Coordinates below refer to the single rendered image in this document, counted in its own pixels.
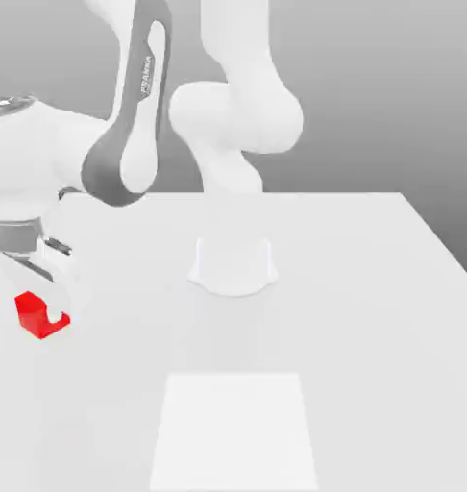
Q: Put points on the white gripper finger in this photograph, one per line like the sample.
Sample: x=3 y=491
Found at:
x=55 y=310

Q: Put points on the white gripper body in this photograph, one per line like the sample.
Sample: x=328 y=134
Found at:
x=33 y=280

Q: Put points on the small red cube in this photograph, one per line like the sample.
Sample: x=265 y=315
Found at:
x=30 y=314

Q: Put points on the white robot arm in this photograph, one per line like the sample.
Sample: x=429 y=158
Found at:
x=233 y=127

